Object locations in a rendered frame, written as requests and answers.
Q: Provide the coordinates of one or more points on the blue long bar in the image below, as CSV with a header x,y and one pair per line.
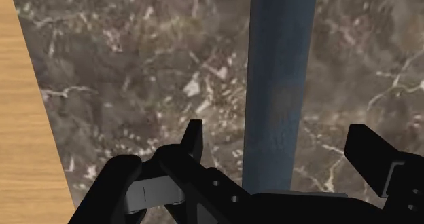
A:
x,y
278,84

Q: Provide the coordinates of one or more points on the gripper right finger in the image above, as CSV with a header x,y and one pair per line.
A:
x,y
371,157

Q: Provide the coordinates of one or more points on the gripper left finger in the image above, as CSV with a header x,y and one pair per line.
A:
x,y
179,170

